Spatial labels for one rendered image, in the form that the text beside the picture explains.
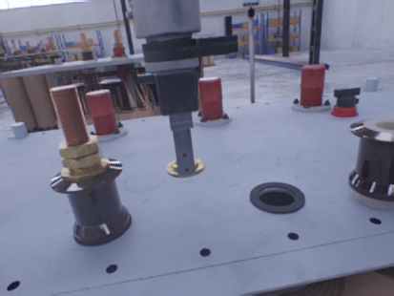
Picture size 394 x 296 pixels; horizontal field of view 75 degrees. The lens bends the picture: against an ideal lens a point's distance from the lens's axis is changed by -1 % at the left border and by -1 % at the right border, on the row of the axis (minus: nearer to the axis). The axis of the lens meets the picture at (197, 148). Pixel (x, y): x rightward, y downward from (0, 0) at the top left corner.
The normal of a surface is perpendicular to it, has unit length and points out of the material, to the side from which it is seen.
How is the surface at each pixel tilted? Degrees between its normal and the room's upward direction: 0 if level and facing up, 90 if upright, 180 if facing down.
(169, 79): 90
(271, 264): 11
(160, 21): 90
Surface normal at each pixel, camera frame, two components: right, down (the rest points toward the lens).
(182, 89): 0.13, 0.36
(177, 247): -0.10, -0.92
